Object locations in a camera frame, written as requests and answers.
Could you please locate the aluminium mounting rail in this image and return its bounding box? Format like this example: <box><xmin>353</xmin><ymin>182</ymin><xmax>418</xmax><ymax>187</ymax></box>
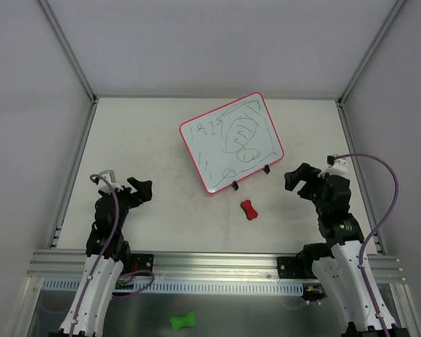
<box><xmin>26</xmin><ymin>248</ymin><xmax>407</xmax><ymax>284</ymax></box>

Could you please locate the green bone-shaped eraser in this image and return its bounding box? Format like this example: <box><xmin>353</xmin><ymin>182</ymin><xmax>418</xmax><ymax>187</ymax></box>
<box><xmin>171</xmin><ymin>312</ymin><xmax>196</xmax><ymax>331</ymax></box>

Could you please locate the red bone-shaped eraser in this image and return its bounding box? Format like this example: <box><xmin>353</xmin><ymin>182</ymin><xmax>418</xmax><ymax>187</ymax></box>
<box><xmin>240</xmin><ymin>199</ymin><xmax>258</xmax><ymax>220</ymax></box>

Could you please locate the red-framed small whiteboard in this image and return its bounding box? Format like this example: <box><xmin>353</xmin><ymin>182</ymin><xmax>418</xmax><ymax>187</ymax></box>
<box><xmin>179</xmin><ymin>92</ymin><xmax>284</xmax><ymax>194</ymax></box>

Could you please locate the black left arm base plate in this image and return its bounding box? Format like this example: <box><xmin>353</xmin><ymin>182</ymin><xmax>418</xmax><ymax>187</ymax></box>
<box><xmin>121</xmin><ymin>253</ymin><xmax>154</xmax><ymax>277</ymax></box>

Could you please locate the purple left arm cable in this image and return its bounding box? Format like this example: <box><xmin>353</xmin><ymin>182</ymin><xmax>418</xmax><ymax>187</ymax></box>
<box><xmin>68</xmin><ymin>174</ymin><xmax>156</xmax><ymax>336</ymax></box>

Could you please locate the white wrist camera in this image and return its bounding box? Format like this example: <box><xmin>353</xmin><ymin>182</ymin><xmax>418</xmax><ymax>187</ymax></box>
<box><xmin>318</xmin><ymin>154</ymin><xmax>349</xmax><ymax>178</ymax></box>
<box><xmin>97</xmin><ymin>170</ymin><xmax>122</xmax><ymax>194</ymax></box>

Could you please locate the aluminium frame post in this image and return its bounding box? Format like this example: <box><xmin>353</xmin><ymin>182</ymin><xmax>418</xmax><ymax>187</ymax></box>
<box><xmin>36</xmin><ymin>0</ymin><xmax>97</xmax><ymax>103</ymax></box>
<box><xmin>338</xmin><ymin>0</ymin><xmax>407</xmax><ymax>106</ymax></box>

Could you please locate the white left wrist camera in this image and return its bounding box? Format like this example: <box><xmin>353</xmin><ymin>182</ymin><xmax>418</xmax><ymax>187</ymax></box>
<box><xmin>97</xmin><ymin>170</ymin><xmax>122</xmax><ymax>194</ymax></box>

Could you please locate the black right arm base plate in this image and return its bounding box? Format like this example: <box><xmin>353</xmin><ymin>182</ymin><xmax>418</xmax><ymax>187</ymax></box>
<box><xmin>276</xmin><ymin>256</ymin><xmax>316</xmax><ymax>279</ymax></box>

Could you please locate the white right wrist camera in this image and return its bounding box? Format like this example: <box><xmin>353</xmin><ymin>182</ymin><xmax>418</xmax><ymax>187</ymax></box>
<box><xmin>318</xmin><ymin>154</ymin><xmax>349</xmax><ymax>178</ymax></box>

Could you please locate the white slotted cable duct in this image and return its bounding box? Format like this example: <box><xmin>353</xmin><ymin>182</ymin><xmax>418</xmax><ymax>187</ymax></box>
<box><xmin>41</xmin><ymin>279</ymin><xmax>305</xmax><ymax>296</ymax></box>

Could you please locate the right aluminium frame post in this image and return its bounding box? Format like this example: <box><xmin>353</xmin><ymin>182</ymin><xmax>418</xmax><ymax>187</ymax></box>
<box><xmin>338</xmin><ymin>0</ymin><xmax>407</xmax><ymax>106</ymax></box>

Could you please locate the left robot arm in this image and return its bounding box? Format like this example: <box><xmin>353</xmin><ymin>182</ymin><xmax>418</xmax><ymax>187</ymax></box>
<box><xmin>48</xmin><ymin>170</ymin><xmax>154</xmax><ymax>336</ymax></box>

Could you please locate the left aluminium frame post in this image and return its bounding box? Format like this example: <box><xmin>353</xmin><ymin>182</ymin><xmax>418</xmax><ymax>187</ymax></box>
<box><xmin>36</xmin><ymin>0</ymin><xmax>97</xmax><ymax>103</ymax></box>

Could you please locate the black right whiteboard foot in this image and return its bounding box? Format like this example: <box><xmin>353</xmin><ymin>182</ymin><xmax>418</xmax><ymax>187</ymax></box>
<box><xmin>263</xmin><ymin>164</ymin><xmax>271</xmax><ymax>174</ymax></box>

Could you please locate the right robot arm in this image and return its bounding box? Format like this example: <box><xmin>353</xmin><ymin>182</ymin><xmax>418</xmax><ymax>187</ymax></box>
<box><xmin>284</xmin><ymin>159</ymin><xmax>409</xmax><ymax>336</ymax></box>

